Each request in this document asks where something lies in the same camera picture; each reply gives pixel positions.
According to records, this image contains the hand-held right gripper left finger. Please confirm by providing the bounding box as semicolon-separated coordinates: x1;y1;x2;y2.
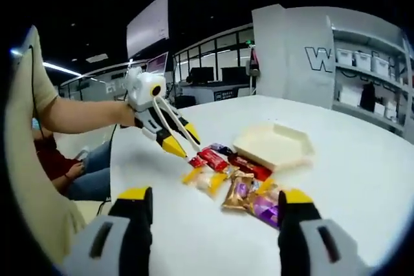
63;186;153;276

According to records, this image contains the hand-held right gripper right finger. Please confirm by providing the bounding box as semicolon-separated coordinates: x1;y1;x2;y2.
278;189;368;276

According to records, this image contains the small red food packet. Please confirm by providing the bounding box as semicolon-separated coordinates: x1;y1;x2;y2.
188;155;208;169

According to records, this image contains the bright red food packet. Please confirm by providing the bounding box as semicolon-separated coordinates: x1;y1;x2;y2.
197;148;230;173

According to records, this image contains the dark red food packet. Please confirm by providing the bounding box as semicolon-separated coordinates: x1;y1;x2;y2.
228;154;273;182

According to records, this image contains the cream hexagonal container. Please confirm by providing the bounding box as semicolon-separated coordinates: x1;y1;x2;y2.
232;120;315;172

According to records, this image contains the gold purple food packet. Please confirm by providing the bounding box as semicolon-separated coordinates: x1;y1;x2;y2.
221;169;256;214

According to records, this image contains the person's left hand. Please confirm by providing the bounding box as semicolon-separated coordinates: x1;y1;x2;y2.
118;101;138;130

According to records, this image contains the pink lit monitor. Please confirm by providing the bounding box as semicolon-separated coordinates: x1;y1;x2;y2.
145;51;169;75

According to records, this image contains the grey reception counter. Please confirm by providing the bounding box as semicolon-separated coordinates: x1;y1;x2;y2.
179;80;256;109

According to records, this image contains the ceiling air vent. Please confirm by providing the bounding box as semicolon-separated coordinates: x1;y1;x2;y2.
85;53;109;63

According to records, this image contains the black monitor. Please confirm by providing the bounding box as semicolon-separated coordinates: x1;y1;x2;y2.
221;66;248;83
189;66;215;83

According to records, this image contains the large projection screen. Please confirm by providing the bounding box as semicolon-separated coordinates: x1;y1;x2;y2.
125;0;169;59

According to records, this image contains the person's beige shirt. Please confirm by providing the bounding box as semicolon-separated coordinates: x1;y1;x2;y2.
5;25;114;264

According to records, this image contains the grey metal shelving rack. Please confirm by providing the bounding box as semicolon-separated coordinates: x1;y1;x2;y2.
331;17;414;134

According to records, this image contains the black bag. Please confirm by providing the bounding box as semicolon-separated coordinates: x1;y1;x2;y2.
359;81;376;112

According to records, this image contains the row of white storage bins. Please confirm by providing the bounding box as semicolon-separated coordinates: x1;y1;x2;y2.
336;48;404;78

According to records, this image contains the red white wall device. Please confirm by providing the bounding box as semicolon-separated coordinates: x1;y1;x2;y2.
245;48;261;96

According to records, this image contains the black device cable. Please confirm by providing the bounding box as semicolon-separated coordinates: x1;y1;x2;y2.
28;45;46;141

